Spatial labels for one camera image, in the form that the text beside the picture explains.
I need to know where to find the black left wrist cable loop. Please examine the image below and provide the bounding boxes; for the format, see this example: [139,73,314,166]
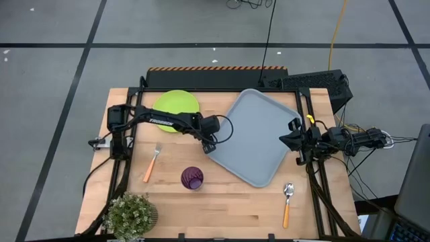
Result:
[214,114,234,145]

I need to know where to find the long black floor cable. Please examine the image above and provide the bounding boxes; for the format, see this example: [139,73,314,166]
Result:
[257,0,278,87]

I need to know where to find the small potted plant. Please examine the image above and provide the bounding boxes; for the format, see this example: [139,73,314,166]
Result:
[102,191,159,242]

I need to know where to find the grey plastic tray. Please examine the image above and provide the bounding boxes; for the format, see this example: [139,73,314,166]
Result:
[205,88,303,188]

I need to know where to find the fork with orange handle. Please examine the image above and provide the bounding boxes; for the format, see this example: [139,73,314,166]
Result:
[142,141,163,184]

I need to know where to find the white cable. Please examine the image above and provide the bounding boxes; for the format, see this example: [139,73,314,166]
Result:
[381,129,396,150]

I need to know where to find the purple plastic cup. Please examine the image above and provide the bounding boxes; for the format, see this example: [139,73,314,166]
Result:
[180,166,205,191]

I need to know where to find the yellow cable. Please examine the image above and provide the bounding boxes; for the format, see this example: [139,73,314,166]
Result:
[328,0,350,71]

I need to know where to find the black cable beside table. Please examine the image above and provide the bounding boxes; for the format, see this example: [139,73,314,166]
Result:
[82,155,114,199]

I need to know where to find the grey laptop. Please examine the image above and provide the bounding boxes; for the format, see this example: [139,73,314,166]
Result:
[389,123,430,242]

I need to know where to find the black perforated computer case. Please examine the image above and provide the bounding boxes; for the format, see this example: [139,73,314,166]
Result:
[261,69,353,115]

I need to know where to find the green plate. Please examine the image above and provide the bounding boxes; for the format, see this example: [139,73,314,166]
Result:
[153,89,201,134]

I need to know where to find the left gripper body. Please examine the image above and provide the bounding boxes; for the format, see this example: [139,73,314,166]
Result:
[200,115,222,136]

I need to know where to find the tangled black cables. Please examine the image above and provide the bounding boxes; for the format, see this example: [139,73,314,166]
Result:
[225,0,273,10]

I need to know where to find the black mat with striped edge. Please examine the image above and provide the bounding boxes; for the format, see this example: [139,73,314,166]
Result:
[146,66,289,90]

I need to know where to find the black metal table frame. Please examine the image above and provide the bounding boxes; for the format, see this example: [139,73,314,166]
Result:
[75,76,362,241]

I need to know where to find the spoon with orange handle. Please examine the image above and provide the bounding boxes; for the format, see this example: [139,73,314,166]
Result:
[282,182,296,230]

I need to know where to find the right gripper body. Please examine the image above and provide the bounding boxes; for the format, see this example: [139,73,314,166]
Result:
[300,126,323,154]

